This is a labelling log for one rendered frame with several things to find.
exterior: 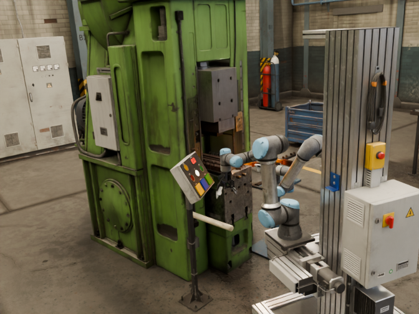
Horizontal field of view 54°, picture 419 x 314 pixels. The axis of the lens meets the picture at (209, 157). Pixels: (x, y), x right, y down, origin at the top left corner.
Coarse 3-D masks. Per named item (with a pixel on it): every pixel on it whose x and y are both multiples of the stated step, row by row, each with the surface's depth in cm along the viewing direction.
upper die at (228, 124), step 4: (224, 120) 329; (228, 120) 333; (232, 120) 337; (204, 124) 335; (208, 124) 332; (212, 124) 329; (216, 124) 326; (220, 124) 326; (224, 124) 330; (228, 124) 334; (232, 124) 337; (204, 128) 337; (208, 128) 333; (212, 128) 330; (216, 128) 327; (220, 128) 327; (224, 128) 331; (228, 128) 335; (232, 128) 338; (216, 132) 328; (220, 132) 328
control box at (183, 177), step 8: (184, 160) 286; (192, 160) 295; (200, 160) 306; (176, 168) 277; (184, 168) 280; (192, 168) 290; (176, 176) 278; (184, 176) 277; (200, 176) 294; (184, 184) 279; (192, 184) 279; (200, 184) 288; (208, 184) 299; (184, 192) 280; (192, 192) 278; (192, 200) 280
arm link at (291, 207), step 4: (284, 200) 249; (288, 200) 249; (292, 200) 250; (284, 204) 244; (288, 204) 243; (292, 204) 243; (296, 204) 244; (284, 208) 242; (288, 208) 243; (292, 208) 243; (296, 208) 243; (288, 212) 242; (292, 212) 243; (296, 212) 245; (288, 216) 242; (292, 216) 244; (296, 216) 245; (288, 220) 243; (292, 220) 245; (296, 220) 246
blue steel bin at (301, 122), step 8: (304, 104) 748; (312, 104) 760; (320, 104) 745; (288, 112) 716; (296, 112) 705; (304, 112) 693; (312, 112) 680; (320, 112) 669; (288, 120) 720; (296, 120) 708; (304, 120) 696; (312, 120) 684; (320, 120) 672; (288, 128) 725; (296, 128) 712; (304, 128) 700; (312, 128) 687; (320, 128) 676; (288, 136) 729; (296, 136) 717; (304, 136) 704
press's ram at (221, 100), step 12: (204, 72) 314; (216, 72) 313; (228, 72) 323; (204, 84) 317; (216, 84) 315; (228, 84) 326; (204, 96) 320; (216, 96) 318; (228, 96) 328; (204, 108) 324; (216, 108) 320; (228, 108) 330; (204, 120) 327; (216, 120) 322
